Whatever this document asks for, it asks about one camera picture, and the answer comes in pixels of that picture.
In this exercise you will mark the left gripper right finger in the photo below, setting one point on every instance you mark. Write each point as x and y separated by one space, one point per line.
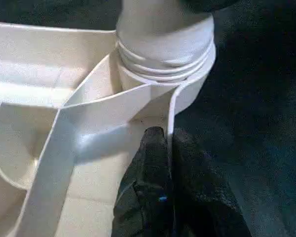
202 192

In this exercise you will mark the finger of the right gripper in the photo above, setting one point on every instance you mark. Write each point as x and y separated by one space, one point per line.
207 5

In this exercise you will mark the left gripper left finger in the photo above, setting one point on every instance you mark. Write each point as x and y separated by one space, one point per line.
148 185

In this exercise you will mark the white plastic table leg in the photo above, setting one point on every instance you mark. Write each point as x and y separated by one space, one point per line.
162 37

